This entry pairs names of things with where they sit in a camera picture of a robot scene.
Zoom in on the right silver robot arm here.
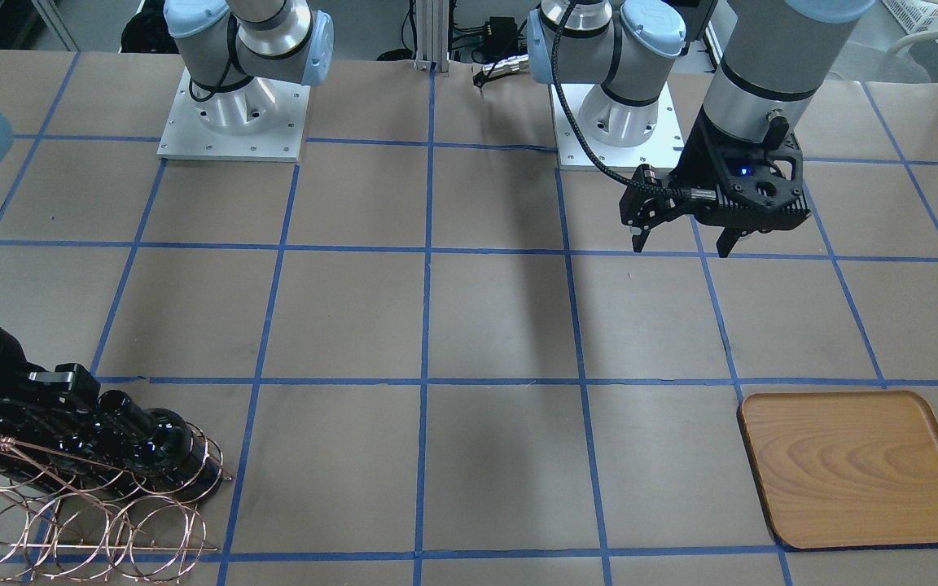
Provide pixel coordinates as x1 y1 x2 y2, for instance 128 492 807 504
0 50 299 467

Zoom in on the black braided cable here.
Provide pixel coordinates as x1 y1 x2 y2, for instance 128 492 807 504
550 0 714 201

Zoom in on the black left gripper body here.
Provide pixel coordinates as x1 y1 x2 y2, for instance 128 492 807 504
673 111 811 234

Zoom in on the copper wire bottle basket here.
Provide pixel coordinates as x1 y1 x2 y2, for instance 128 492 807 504
0 435 221 585

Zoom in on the wooden tray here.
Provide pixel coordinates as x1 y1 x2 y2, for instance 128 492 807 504
738 390 938 550

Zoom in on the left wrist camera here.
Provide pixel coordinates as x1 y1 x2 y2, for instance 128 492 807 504
619 163 690 230

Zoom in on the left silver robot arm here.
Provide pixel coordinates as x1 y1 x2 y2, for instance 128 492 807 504
526 1 870 257

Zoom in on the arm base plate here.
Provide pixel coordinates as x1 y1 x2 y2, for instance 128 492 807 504
157 71 312 163
562 83 685 173

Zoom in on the aluminium frame post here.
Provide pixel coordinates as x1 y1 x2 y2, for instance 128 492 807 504
409 0 453 77

